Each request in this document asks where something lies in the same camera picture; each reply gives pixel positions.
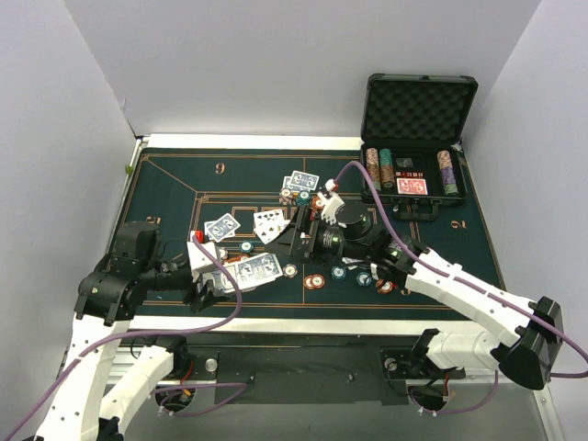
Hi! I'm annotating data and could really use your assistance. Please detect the blue backed card deck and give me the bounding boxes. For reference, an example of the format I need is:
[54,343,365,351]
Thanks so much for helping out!
[225,253,283,290]

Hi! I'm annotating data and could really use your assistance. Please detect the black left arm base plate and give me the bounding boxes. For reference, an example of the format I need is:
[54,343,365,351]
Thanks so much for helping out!
[164,345,220,382]

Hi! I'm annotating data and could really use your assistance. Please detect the spread red five chips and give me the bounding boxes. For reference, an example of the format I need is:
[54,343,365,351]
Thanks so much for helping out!
[223,254,250,265]

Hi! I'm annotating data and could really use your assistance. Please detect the blue card seat five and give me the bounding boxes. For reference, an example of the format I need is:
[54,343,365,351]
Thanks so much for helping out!
[205,213,241,243]

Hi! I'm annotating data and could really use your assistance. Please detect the blue card seat three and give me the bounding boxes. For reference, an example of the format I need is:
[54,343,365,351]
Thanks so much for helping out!
[342,257,362,266]

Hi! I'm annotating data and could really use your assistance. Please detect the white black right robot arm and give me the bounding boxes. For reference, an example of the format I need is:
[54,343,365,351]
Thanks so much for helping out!
[256,200,563,390]

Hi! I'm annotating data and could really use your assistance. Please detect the blue card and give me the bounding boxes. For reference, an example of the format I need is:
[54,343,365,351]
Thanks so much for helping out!
[283,176,300,192]
[289,171,320,191]

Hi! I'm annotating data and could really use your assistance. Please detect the red five chip stack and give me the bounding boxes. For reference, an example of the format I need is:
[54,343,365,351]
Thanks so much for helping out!
[304,274,325,290]

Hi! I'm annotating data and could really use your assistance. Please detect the black poker chip case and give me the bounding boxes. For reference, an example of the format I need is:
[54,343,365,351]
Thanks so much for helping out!
[359,73,478,221]

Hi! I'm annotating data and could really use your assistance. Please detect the red card deck in case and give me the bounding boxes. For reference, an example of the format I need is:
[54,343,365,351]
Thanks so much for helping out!
[397,177,428,196]

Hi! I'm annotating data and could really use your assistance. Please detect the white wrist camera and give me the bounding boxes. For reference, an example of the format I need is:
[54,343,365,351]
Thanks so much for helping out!
[318,179,346,228]
[187,231,221,282]

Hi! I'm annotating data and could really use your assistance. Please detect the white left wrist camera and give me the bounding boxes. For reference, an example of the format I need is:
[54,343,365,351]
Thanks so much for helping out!
[187,231,221,282]

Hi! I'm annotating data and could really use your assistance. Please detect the green brown chip row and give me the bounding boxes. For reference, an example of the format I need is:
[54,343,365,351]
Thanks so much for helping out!
[379,149,395,188]

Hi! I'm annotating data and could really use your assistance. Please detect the purple brown chip row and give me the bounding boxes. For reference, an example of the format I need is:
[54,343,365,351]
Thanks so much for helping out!
[437,151,458,197]

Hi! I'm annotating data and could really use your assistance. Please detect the brown chip row in case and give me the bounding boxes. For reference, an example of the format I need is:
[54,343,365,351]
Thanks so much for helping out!
[365,148,381,191]

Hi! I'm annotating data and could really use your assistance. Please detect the red five chips seat three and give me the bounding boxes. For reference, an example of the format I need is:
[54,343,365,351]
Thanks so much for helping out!
[376,279,394,294]

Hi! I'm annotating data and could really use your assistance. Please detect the green chip stack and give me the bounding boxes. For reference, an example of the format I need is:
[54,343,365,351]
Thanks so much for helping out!
[331,266,346,281]

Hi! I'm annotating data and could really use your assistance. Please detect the three of clubs card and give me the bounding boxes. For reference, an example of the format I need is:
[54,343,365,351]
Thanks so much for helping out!
[254,220,289,244]

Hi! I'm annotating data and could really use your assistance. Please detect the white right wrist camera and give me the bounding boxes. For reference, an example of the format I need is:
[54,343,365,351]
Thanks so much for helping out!
[318,179,346,228]

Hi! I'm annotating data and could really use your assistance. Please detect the green fifty chips seat four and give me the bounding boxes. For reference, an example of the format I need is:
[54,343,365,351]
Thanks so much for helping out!
[239,241,254,254]

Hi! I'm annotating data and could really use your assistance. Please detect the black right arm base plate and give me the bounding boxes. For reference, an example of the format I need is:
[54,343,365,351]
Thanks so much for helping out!
[379,348,466,380]

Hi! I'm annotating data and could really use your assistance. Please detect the aluminium mounting rail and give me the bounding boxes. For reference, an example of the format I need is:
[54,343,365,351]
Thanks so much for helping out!
[98,342,515,386]

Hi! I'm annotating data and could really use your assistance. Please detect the dark green poker mat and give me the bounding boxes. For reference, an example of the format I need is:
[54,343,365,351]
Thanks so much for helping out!
[120,148,503,321]

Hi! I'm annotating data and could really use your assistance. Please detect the green fifty chips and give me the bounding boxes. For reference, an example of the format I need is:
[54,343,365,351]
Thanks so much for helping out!
[296,190,311,206]

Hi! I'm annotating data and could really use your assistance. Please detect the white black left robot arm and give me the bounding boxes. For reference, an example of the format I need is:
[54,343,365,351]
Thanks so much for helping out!
[33,221,223,440]

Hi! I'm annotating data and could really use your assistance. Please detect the nine of spades card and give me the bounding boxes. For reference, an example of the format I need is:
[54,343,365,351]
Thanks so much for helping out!
[254,209,284,227]

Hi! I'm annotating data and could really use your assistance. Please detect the blue playing card box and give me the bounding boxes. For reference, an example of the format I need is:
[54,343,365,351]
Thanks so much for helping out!
[203,270,234,293]

